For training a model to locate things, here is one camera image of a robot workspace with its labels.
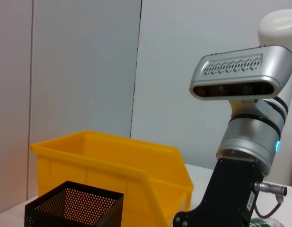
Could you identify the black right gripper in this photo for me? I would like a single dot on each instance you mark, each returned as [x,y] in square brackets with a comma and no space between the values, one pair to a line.
[228,189]

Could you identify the clear bottle with green label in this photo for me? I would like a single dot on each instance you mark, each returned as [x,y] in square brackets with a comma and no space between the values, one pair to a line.
[266,223]

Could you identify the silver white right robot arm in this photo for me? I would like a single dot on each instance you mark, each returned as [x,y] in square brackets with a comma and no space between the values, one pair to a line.
[252,137]

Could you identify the black mesh pen holder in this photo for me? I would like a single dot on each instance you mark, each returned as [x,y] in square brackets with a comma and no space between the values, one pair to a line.
[53,212]

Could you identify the yellow plastic bin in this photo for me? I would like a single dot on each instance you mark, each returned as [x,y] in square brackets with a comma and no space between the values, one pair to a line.
[112,160]

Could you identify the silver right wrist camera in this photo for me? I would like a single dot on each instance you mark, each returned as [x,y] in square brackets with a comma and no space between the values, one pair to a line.
[242,71]

